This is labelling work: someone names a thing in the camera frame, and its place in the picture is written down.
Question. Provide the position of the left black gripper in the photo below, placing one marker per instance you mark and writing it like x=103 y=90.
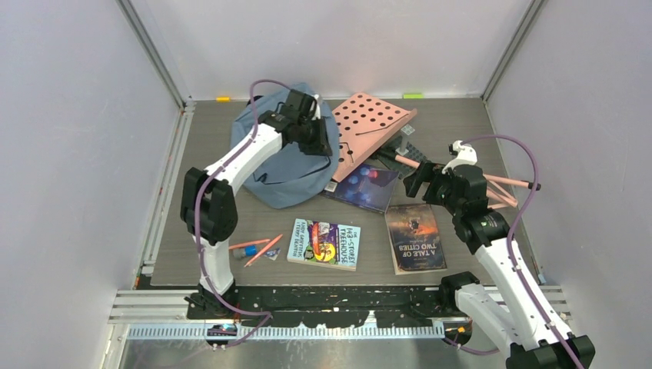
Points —
x=320 y=146

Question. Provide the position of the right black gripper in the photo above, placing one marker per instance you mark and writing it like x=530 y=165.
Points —
x=429 y=172

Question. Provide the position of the dark blue bokeh book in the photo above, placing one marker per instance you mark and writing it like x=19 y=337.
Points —
x=366 y=187

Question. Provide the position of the blue fabric backpack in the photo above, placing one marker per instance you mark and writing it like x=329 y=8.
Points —
x=288 y=177

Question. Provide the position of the Tale of Two Cities book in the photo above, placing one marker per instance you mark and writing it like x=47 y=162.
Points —
x=414 y=238

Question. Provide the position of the Storey Treehouse colourful book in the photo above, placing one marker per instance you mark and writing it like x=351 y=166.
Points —
x=324 y=244

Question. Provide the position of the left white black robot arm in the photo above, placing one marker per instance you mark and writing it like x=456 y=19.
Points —
x=208 y=206

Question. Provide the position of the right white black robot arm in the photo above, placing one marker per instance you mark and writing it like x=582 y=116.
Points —
x=525 y=328

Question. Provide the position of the dark grey lego plate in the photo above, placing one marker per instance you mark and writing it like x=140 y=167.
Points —
x=399 y=154

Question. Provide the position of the pink perforated music stand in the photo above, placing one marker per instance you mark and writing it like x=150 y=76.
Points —
x=366 y=123

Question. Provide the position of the green tape marker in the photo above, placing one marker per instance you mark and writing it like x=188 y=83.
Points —
x=413 y=96

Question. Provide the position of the orange pencil long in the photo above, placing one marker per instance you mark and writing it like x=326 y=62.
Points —
x=263 y=250

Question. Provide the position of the blue grey glue stick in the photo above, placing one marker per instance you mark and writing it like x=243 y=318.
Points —
x=245 y=252

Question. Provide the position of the orange pencil short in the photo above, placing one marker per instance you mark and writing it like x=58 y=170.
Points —
x=250 y=244

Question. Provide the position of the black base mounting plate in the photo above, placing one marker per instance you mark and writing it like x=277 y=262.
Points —
x=331 y=306

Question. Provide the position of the aluminium front rail frame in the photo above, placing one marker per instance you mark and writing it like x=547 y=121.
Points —
x=255 y=221

